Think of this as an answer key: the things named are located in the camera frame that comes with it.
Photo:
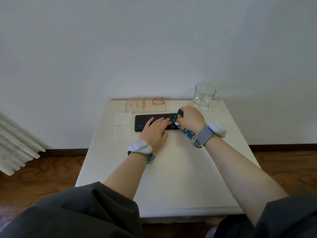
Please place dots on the person's right forearm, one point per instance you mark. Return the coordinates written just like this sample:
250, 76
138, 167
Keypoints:
245, 175

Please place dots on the blue card yellow star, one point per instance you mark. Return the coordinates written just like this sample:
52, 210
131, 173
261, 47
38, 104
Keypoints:
184, 131

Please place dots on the white curtain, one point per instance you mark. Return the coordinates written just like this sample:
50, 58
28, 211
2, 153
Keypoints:
14, 148

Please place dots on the dark grey shirt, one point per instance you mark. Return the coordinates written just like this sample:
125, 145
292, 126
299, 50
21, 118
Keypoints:
74, 213

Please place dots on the person's left forearm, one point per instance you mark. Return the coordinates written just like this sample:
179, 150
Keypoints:
126, 178

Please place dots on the clear phone case red print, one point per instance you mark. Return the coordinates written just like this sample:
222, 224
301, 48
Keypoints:
144, 106

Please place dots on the person's right hand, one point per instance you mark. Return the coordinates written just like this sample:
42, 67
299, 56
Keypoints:
192, 118

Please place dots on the glass mug with water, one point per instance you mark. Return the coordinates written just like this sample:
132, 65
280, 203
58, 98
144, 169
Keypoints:
204, 97

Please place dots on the person's left hand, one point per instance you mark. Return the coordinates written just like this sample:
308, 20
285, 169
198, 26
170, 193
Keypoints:
154, 136

